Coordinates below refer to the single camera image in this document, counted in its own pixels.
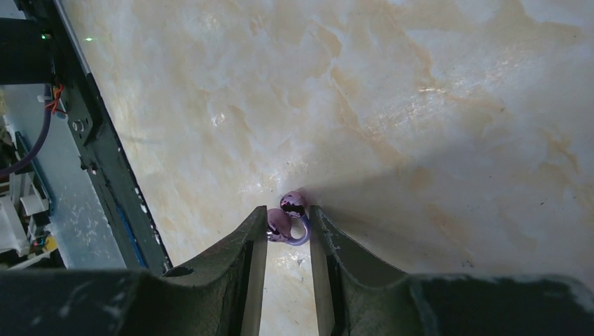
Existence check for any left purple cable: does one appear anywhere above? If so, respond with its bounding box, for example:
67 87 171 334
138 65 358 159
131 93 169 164
0 85 53 179

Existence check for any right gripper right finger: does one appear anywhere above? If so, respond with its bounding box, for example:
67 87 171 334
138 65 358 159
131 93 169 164
310 206 593 335

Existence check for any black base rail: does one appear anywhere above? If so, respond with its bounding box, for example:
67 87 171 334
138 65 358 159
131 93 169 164
15 1 172 274

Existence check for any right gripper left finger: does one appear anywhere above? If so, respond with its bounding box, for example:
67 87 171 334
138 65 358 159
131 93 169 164
1 206 267 335

